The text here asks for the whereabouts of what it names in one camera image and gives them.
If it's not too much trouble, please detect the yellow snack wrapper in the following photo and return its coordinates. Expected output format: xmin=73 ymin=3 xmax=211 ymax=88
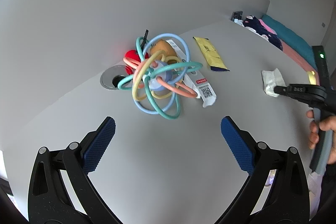
xmin=193 ymin=36 xmax=230 ymax=72

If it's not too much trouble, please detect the brown bread-shaped toy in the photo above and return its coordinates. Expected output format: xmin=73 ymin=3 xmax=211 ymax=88
xmin=150 ymin=40 xmax=177 ymax=65

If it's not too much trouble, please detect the person's right hand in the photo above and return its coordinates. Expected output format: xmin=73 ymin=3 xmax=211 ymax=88
xmin=307 ymin=110 xmax=336 ymax=164

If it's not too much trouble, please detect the white tissue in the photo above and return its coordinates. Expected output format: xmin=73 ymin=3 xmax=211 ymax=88
xmin=261 ymin=68 xmax=285 ymax=98

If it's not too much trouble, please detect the red ball toy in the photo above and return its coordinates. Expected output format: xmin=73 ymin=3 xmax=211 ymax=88
xmin=123 ymin=50 xmax=149 ymax=75

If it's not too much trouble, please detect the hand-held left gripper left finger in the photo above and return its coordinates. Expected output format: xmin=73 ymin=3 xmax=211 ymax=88
xmin=28 ymin=116 xmax=124 ymax=224

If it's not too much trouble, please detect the silver desk cable grommet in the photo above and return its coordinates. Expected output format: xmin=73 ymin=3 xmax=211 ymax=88
xmin=100 ymin=65 xmax=132 ymax=90

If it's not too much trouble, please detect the pink bed sheet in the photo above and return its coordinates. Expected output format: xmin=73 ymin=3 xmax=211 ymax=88
xmin=259 ymin=19 xmax=319 ymax=75

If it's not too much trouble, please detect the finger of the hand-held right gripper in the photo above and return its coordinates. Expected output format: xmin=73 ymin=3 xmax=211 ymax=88
xmin=274 ymin=84 xmax=326 ymax=105

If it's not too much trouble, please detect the white packet with code label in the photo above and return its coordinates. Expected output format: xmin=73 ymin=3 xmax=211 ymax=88
xmin=166 ymin=39 xmax=217 ymax=108

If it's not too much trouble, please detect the navy printed cloth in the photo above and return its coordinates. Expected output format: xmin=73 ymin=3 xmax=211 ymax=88
xmin=242 ymin=15 xmax=284 ymax=51

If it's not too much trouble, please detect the colourful ring rattle toy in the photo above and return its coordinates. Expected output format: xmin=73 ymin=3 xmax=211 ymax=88
xmin=117 ymin=33 xmax=203 ymax=119

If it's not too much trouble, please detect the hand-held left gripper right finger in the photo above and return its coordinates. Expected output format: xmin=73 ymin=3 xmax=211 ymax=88
xmin=215 ymin=115 xmax=311 ymax=224

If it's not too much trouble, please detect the black hair clip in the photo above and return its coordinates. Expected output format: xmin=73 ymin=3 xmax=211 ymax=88
xmin=139 ymin=29 xmax=149 ymax=54

